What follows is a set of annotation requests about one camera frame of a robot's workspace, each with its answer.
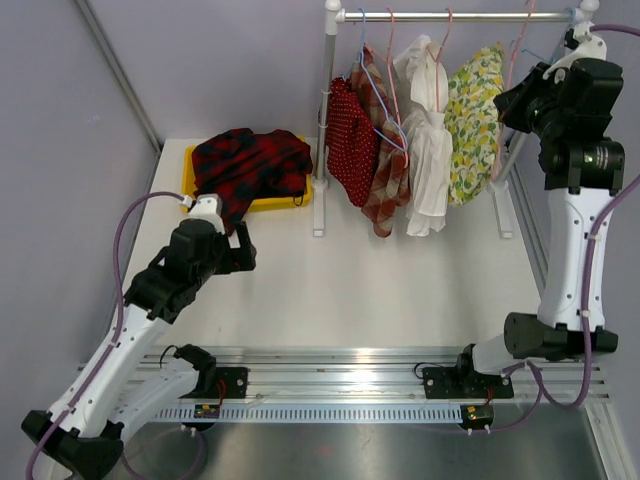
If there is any aluminium mounting rail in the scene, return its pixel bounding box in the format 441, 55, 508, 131
119, 343, 612, 405

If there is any red polka dot skirt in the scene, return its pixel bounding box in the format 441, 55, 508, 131
326, 77, 378, 208

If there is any white pleated skirt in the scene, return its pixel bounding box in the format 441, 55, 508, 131
393, 35, 453, 237

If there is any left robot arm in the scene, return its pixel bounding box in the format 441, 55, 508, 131
21, 219, 256, 479

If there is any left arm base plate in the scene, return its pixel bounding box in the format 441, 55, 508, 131
195, 367, 249, 400

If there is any pink wire hanger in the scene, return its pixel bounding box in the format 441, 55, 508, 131
491, 0, 537, 182

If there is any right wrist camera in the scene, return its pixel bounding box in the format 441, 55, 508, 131
542, 22, 607, 83

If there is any beige red plaid skirt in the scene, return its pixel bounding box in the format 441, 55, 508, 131
350, 45, 411, 238

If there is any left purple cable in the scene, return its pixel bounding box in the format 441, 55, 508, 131
24, 192, 189, 480

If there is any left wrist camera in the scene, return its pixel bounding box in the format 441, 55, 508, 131
178, 194, 226, 235

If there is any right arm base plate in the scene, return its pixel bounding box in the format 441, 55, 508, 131
422, 367, 514, 400

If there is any lemon print skirt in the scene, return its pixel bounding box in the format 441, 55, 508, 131
445, 44, 504, 207

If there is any dark red plaid skirt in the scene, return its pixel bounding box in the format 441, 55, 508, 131
191, 127, 314, 236

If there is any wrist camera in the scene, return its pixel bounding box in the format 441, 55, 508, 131
178, 194, 226, 235
542, 22, 607, 83

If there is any blue wire hanger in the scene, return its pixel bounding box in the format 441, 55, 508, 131
506, 1, 576, 63

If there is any yellow plastic tray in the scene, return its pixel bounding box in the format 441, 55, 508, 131
180, 134, 314, 214

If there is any white slotted cable duct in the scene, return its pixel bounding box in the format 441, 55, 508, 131
152, 403, 462, 424

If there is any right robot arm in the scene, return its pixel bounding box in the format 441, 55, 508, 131
453, 58, 625, 396

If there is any white clothes rack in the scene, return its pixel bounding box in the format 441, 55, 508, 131
310, 0, 601, 239

